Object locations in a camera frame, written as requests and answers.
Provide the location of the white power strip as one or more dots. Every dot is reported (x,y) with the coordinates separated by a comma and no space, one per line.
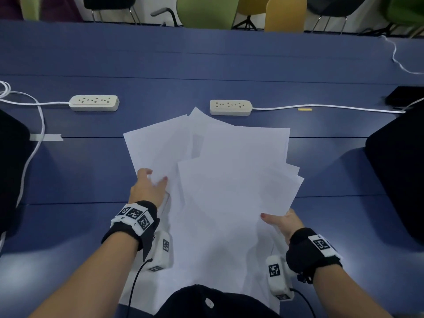
(231,107)
(94,102)

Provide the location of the person's right thumb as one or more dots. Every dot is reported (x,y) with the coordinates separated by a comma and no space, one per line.
(271,219)

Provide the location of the black chair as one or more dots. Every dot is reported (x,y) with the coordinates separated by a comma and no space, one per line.
(109,4)

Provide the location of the person's left thumb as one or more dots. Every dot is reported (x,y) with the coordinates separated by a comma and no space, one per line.
(162,185)

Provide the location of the person's left forearm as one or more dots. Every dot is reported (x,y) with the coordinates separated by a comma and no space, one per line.
(89,281)

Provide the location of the pile of white paper sheets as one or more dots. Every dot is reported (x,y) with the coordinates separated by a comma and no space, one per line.
(228,182)

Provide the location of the person's right hand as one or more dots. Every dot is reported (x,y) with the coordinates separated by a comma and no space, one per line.
(290,223)

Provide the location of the green chair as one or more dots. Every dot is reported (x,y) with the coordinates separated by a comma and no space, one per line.
(407,9)
(207,11)

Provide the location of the large black rounded object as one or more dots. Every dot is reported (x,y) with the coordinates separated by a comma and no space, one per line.
(399,175)
(11,165)

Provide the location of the mustard yellow chair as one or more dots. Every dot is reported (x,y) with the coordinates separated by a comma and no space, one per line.
(250,6)

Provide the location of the person's black garment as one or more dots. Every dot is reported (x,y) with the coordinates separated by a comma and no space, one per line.
(205,303)

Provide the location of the light wooden chair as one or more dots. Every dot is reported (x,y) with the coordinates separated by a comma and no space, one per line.
(285,14)

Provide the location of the black flat device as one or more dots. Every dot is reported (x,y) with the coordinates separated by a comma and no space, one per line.
(404,95)

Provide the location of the person's right forearm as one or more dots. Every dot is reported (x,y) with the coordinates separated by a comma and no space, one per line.
(344,294)

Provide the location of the person's left hand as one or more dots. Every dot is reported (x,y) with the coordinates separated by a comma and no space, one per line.
(143,190)

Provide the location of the purple chair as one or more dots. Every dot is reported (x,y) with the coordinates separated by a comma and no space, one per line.
(11,6)

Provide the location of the dark grey chair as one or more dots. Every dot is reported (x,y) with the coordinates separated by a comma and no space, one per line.
(333,8)

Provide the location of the white tape strip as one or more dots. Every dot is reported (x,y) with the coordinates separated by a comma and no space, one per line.
(46,137)

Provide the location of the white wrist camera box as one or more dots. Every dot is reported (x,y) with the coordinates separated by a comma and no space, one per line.
(276,274)
(162,250)

